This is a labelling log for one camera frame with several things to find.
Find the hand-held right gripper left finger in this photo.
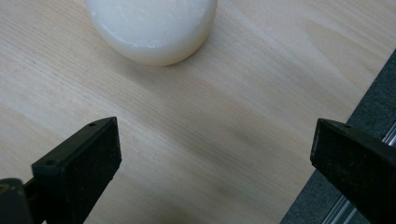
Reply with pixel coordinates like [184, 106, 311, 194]
[31, 116, 122, 224]

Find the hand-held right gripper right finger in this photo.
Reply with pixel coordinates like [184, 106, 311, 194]
[309, 118, 396, 224]

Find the white round block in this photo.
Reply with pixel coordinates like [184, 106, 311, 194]
[84, 0, 219, 67]

